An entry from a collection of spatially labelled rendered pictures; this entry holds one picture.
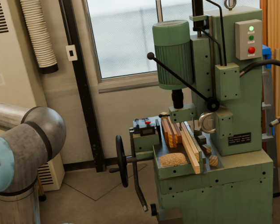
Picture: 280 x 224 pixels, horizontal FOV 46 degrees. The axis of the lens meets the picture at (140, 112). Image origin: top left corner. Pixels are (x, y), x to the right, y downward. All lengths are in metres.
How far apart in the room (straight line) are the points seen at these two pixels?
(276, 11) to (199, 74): 1.46
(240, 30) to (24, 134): 1.04
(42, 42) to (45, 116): 1.99
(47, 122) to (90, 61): 2.15
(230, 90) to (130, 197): 1.63
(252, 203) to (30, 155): 1.32
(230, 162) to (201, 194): 0.22
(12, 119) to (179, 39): 0.86
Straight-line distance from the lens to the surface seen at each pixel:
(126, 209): 2.80
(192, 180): 1.69
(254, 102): 1.71
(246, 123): 1.75
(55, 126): 0.86
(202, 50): 1.60
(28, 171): 0.83
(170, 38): 1.54
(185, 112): 1.71
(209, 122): 1.64
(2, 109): 1.07
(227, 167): 1.71
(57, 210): 2.99
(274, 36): 2.98
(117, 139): 1.75
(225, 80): 1.53
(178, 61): 1.57
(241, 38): 1.53
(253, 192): 1.83
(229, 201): 1.82
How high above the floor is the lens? 1.73
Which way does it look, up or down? 22 degrees down
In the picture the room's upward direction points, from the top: 9 degrees counter-clockwise
